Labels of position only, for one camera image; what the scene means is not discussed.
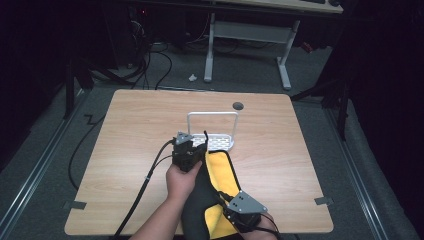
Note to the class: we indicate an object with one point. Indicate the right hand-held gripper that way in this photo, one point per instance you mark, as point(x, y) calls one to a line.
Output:
point(245, 205)

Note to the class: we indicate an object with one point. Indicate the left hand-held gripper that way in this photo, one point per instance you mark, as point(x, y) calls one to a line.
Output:
point(186, 155)

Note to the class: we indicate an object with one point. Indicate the yellow and black cloth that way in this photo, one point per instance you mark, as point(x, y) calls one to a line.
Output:
point(220, 173)

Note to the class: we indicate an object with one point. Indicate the person's left hand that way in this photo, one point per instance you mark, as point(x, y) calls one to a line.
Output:
point(181, 185)

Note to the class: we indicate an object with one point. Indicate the person's right hand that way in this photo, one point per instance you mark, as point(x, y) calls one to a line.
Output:
point(263, 235)

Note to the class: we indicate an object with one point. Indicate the white paper scrap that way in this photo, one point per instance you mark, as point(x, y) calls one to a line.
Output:
point(192, 78)

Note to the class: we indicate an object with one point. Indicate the grey tape piece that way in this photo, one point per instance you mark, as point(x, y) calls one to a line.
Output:
point(323, 200)
point(75, 204)

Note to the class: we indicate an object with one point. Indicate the black stand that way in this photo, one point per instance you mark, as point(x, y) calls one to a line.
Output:
point(336, 96)
point(71, 83)

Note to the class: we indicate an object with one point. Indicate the small red object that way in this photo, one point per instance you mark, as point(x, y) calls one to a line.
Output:
point(307, 47)

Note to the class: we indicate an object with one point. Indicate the metal floor rail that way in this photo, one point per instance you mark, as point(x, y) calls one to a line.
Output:
point(36, 166)
point(358, 180)

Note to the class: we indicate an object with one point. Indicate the white desk frame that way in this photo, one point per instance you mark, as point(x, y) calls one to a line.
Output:
point(250, 31)

